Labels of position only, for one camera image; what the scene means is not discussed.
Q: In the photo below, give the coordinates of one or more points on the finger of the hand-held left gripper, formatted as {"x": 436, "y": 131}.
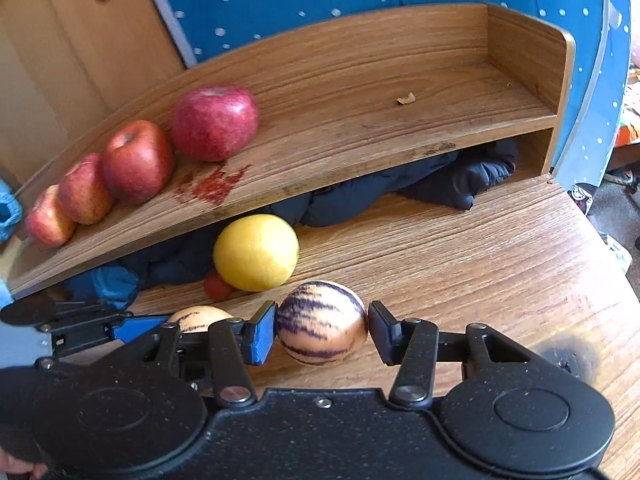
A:
{"x": 192, "y": 375}
{"x": 135, "y": 329}

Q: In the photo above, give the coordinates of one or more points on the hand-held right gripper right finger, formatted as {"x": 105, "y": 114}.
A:
{"x": 382, "y": 332}

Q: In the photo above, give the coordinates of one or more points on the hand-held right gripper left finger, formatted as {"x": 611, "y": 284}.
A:
{"x": 261, "y": 335}

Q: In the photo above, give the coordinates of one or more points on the pale striped pepino melon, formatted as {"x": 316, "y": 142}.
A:
{"x": 200, "y": 316}

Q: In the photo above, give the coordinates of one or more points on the heavily striped pepino melon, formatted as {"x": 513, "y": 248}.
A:
{"x": 322, "y": 322}

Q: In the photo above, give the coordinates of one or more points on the person's left hand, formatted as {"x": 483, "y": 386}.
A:
{"x": 17, "y": 470}

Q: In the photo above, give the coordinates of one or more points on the small red tomato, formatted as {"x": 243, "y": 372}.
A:
{"x": 216, "y": 287}

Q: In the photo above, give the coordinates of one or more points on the yellow lemon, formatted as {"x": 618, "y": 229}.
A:
{"x": 256, "y": 252}

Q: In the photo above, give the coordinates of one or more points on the light red apple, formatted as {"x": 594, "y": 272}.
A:
{"x": 85, "y": 190}
{"x": 47, "y": 220}

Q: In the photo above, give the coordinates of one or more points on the navy blue jacket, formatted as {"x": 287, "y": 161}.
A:
{"x": 380, "y": 190}

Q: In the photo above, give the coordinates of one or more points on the dark red apple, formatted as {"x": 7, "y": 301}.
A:
{"x": 215, "y": 122}
{"x": 137, "y": 162}

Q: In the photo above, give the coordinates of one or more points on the dried peel scrap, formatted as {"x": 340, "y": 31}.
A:
{"x": 406, "y": 99}

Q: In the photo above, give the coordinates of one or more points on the wooden desk shelf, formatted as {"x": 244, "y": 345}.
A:
{"x": 350, "y": 85}

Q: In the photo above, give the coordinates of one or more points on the pine wood board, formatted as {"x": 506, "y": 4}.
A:
{"x": 60, "y": 35}

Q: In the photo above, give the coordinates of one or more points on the colourful printed cloth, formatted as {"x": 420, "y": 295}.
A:
{"x": 631, "y": 130}

